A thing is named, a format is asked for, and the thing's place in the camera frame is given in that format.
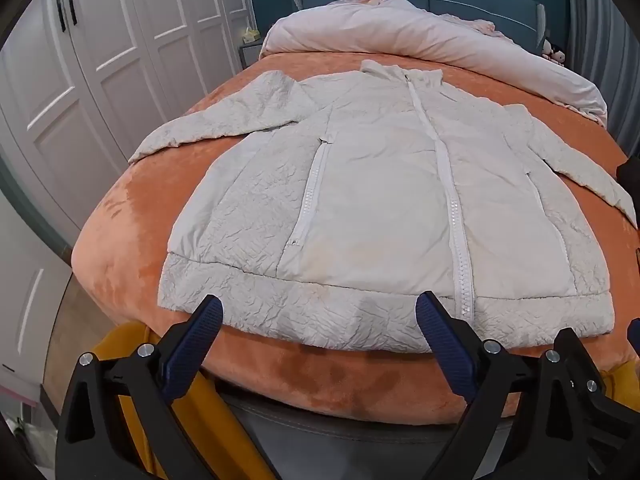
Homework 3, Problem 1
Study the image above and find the grey bed base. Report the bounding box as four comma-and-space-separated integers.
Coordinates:
215, 390, 511, 480

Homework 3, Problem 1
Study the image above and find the yellow cloth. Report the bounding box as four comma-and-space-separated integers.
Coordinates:
92, 320, 281, 480

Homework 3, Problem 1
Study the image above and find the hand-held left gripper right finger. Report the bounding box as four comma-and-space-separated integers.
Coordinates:
416, 291, 608, 480

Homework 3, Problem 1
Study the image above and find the orange plush bed sheet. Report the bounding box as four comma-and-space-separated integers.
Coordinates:
71, 50, 640, 428

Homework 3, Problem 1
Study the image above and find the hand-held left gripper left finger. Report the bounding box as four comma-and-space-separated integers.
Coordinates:
55, 294, 280, 480

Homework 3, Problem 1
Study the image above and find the pale pink duvet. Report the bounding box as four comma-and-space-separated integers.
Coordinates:
260, 0, 608, 126

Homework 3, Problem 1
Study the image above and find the white door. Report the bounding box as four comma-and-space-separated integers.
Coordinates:
0, 200, 76, 411

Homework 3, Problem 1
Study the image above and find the white panelled wardrobe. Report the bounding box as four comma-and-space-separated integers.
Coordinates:
0, 0, 251, 256

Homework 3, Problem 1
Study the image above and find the white quilted zip jacket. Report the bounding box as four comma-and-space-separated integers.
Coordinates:
128, 59, 638, 351

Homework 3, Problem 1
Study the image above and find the black and white plush toy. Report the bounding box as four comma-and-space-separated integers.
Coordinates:
542, 39, 568, 67

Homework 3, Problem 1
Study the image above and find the grey curtain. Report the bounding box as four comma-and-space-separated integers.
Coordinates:
565, 0, 640, 156

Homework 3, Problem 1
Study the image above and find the grey nightstand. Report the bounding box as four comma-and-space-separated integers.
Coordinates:
238, 40, 266, 72

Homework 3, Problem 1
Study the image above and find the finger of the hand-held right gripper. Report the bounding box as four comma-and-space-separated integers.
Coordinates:
556, 317, 640, 461

